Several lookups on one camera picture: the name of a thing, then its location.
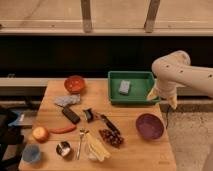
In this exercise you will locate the blue silicone cup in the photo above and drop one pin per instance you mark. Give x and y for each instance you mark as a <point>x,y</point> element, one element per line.
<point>31,153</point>

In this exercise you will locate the yellow banana in bowl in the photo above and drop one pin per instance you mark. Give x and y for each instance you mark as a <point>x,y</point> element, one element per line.
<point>97,148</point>

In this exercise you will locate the shiny metal cup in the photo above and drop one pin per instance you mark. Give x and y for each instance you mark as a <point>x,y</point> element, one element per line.
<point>63,148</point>

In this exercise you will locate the small black metal clip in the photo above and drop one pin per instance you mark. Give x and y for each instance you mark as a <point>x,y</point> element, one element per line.
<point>89,115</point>

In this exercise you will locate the blue-grey sponge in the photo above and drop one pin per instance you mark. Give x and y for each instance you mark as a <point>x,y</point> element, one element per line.
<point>124,87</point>

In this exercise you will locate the metal spoon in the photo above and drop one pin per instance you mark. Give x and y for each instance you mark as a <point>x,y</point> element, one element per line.
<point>81,136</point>

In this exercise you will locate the red bowl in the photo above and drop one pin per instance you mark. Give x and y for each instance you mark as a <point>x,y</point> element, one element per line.
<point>74,84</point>

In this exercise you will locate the apple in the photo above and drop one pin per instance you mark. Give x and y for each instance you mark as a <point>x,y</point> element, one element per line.
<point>40,134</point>

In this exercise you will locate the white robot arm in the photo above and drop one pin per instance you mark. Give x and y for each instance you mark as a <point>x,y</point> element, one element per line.
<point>175,68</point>

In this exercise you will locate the black rectangular block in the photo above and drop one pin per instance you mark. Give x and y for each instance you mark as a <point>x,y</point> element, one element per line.
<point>71,115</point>

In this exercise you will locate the green plastic tray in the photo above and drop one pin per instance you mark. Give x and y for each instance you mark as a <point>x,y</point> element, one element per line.
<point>141,82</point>

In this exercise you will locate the crumpled grey cloth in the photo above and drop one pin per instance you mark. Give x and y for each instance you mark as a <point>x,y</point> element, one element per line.
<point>63,101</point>

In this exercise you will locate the bunch of dark grapes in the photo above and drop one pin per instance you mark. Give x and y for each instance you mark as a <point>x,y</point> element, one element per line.
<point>111,138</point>

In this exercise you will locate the black-handled knife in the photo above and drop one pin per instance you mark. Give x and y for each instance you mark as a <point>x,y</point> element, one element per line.
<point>108,123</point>

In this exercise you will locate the purple bowl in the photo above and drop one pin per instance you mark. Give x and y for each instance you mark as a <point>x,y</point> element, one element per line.
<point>149,126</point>

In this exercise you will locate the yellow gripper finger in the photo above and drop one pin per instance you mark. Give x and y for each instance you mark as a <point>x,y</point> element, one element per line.
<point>151,95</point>
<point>173,101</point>

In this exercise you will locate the red chili pepper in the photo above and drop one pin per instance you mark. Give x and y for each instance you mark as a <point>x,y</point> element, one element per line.
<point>63,130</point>

